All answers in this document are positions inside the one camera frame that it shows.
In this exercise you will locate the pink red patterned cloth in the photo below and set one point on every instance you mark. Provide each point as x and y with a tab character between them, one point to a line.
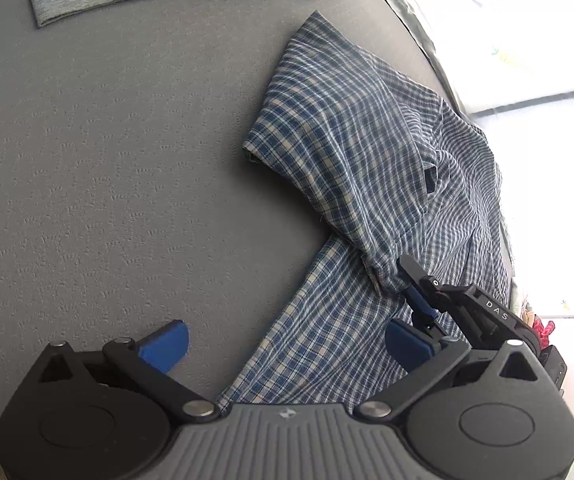
542	331

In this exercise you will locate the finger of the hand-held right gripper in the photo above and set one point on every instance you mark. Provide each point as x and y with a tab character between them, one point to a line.
417	270
423	302

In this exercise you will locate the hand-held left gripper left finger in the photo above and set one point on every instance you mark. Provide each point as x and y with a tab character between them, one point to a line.
164	345

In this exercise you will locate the white printed curtain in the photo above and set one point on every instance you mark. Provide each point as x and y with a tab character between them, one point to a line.
527	60

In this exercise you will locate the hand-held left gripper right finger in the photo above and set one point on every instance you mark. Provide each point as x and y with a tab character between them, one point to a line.
407	345

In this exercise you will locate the blue plaid shirt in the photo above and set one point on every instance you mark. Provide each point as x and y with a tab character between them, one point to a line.
357	160

